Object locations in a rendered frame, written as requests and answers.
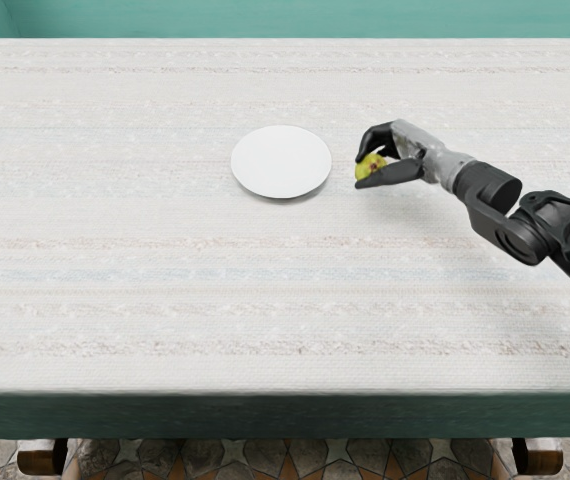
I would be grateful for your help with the white round plate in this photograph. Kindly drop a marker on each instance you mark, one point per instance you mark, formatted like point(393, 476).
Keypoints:
point(281, 163)

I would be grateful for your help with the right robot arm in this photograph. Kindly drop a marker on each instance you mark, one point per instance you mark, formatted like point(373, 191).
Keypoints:
point(525, 210)

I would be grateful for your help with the small green fruit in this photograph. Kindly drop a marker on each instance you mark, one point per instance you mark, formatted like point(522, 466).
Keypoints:
point(367, 168)

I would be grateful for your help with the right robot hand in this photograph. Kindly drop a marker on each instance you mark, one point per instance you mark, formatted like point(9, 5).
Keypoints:
point(415, 145)

